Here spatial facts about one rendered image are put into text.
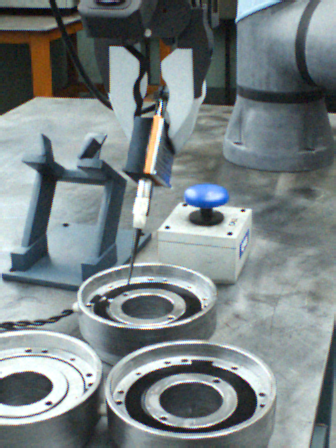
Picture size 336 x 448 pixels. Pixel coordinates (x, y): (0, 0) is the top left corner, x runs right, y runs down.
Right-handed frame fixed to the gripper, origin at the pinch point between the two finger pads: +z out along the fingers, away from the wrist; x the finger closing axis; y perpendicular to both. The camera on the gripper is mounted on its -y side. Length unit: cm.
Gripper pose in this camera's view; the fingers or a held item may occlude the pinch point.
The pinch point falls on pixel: (154, 139)
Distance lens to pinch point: 62.6
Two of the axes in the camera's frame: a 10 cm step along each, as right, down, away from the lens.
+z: 0.2, 9.2, 3.9
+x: -9.4, -1.1, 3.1
